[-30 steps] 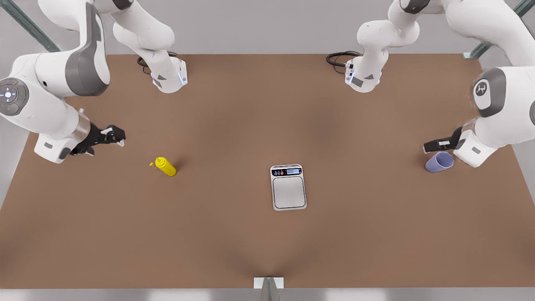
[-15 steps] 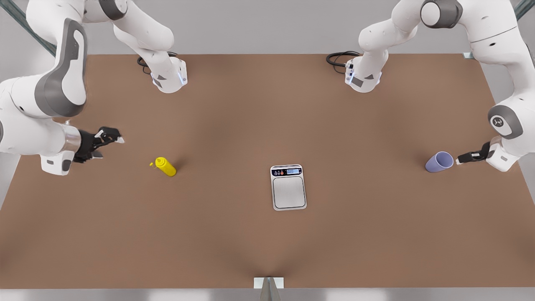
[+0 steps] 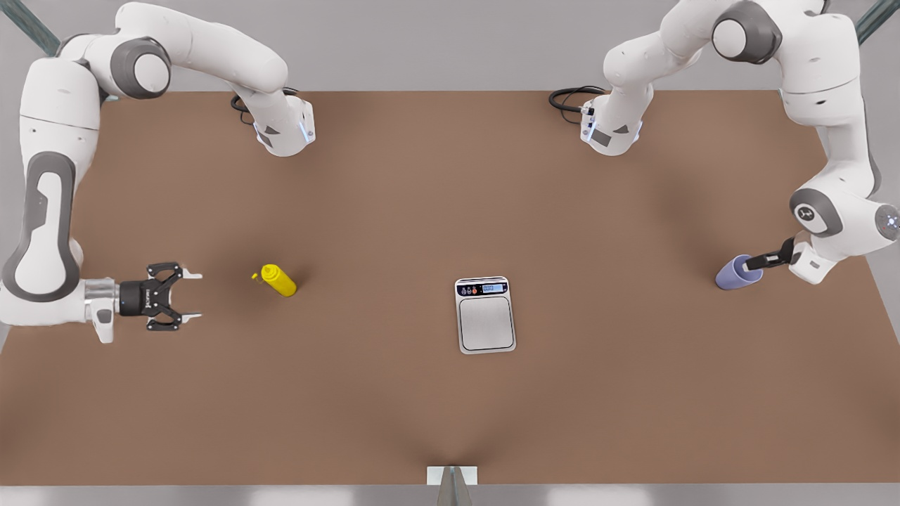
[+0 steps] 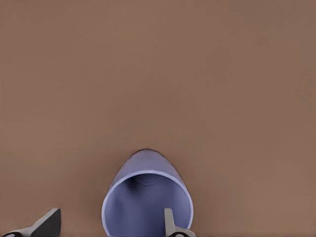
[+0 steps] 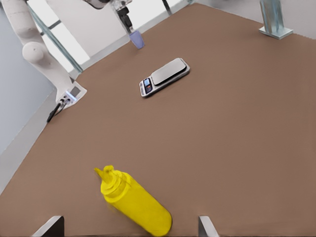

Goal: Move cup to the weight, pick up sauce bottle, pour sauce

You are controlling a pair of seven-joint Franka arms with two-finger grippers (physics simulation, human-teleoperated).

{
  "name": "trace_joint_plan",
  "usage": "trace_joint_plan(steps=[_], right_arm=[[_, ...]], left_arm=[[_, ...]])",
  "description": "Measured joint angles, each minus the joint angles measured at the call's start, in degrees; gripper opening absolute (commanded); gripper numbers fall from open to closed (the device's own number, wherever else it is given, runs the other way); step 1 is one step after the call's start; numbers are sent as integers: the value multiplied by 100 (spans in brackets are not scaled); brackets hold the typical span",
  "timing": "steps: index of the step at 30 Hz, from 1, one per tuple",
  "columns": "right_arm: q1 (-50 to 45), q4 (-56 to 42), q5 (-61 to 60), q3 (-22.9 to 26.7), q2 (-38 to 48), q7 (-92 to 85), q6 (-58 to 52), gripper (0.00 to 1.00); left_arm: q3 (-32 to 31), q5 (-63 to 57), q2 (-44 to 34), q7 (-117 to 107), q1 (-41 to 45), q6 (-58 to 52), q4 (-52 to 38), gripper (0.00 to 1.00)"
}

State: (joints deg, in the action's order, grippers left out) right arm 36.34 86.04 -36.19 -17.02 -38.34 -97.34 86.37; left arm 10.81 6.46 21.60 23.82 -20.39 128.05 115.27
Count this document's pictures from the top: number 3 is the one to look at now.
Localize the purple cup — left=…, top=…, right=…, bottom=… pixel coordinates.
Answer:
left=715, top=254, right=764, bottom=291

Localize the yellow sauce bottle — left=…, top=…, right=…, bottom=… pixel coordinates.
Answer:
left=251, top=264, right=298, bottom=298

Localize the silver kitchen scale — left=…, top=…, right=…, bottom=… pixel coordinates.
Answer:
left=454, top=276, right=518, bottom=356

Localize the black cable loop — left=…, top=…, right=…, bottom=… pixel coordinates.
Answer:
left=548, top=86, right=608, bottom=127
left=231, top=87, right=300, bottom=127

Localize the silver frame post with foot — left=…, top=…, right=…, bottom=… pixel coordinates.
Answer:
left=426, top=465, right=479, bottom=506

